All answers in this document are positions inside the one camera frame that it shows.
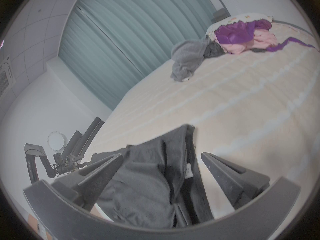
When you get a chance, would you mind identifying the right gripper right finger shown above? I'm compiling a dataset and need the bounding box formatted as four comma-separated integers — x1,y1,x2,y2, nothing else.
201,152,270,207

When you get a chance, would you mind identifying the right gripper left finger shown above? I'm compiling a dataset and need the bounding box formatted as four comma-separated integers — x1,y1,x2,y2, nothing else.
51,153,123,211

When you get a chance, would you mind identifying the black T-shirt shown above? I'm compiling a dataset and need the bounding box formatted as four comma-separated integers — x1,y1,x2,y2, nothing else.
91,124,215,229

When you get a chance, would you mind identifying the bed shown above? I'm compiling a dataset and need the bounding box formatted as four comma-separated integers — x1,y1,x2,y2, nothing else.
90,0,320,224

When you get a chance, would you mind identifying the blue-green curtain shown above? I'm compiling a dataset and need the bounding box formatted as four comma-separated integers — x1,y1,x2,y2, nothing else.
75,0,218,78
57,6,148,112

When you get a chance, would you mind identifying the black glossy garment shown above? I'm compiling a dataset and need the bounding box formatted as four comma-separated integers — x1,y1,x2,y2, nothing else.
202,42,225,59

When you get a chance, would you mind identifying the pink garment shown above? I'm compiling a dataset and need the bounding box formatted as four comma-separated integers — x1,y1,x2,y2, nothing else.
221,31,278,54

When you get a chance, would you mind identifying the purple satin garment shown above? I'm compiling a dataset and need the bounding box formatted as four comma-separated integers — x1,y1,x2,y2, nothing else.
215,20,317,52

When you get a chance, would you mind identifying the white printed pillow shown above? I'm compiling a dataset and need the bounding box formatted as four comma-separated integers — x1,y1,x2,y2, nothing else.
206,13,273,38

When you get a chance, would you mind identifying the grey bedside table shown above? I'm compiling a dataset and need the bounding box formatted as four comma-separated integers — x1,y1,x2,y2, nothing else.
213,8,232,24

